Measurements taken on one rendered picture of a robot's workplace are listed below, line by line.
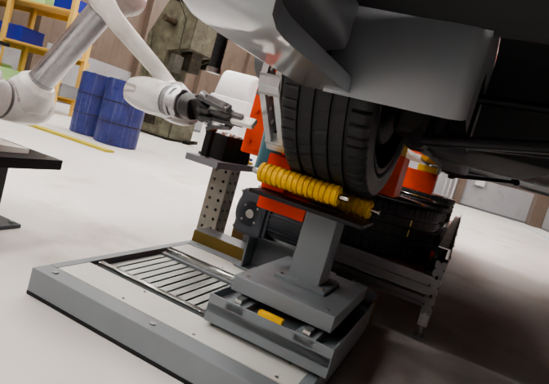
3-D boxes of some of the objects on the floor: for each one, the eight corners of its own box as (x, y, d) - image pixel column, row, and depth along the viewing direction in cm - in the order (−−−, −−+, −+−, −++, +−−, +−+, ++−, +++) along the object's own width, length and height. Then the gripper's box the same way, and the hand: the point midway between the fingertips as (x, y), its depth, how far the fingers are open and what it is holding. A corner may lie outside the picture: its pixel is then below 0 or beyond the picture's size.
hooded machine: (229, 164, 733) (254, 73, 720) (192, 152, 755) (216, 64, 742) (247, 166, 806) (270, 83, 793) (212, 154, 827) (234, 74, 814)
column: (208, 253, 216) (231, 168, 212) (191, 246, 220) (213, 162, 216) (218, 250, 225) (241, 169, 222) (202, 243, 229) (224, 164, 225)
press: (214, 150, 970) (252, 7, 944) (177, 145, 840) (221, -21, 814) (154, 131, 1027) (189, -3, 1000) (111, 123, 897) (149, -32, 870)
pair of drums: (89, 131, 623) (103, 75, 616) (151, 152, 585) (166, 92, 578) (50, 125, 562) (64, 63, 555) (116, 148, 524) (132, 82, 517)
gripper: (181, 129, 134) (250, 150, 125) (171, 92, 125) (244, 113, 116) (196, 114, 138) (263, 134, 129) (186, 78, 129) (258, 96, 120)
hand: (243, 121), depth 124 cm, fingers closed
